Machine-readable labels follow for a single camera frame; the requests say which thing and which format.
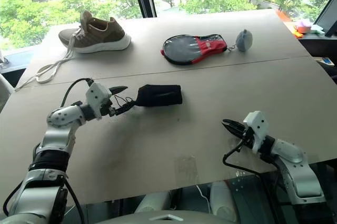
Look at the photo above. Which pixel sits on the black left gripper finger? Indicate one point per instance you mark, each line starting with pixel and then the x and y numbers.
pixel 118 89
pixel 125 108

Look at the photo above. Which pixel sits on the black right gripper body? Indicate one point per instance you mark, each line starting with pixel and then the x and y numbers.
pixel 248 137

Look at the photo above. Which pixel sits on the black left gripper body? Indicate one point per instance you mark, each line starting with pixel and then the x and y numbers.
pixel 108 109

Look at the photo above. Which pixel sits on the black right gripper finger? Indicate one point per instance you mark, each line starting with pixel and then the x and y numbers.
pixel 234 124
pixel 235 132

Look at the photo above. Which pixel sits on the black cloth pouch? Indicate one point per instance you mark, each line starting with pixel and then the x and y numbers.
pixel 160 95

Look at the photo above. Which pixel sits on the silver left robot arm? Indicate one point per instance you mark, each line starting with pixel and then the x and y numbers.
pixel 56 134

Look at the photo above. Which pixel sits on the brown sneaker with white laces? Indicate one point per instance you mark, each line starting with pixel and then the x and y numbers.
pixel 100 34

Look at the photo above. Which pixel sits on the white rounded robot leg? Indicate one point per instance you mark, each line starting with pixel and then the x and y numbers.
pixel 223 203
pixel 154 203

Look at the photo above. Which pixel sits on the black and red racket case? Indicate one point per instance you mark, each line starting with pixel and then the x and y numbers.
pixel 189 48

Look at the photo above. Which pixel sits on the grey robot torso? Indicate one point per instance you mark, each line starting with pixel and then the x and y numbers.
pixel 158 217

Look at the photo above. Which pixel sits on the pink bowl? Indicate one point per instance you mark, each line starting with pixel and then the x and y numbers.
pixel 302 27

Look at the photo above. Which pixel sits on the orange paper item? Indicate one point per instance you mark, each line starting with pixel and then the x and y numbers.
pixel 285 14

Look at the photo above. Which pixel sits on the dark monitor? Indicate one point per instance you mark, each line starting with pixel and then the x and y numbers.
pixel 327 15

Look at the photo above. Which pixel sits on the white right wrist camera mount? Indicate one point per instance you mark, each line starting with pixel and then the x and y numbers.
pixel 258 126

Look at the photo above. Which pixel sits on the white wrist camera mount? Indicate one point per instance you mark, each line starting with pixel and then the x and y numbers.
pixel 258 126
pixel 96 96

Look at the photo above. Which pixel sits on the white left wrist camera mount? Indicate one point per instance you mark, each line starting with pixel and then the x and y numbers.
pixel 96 96

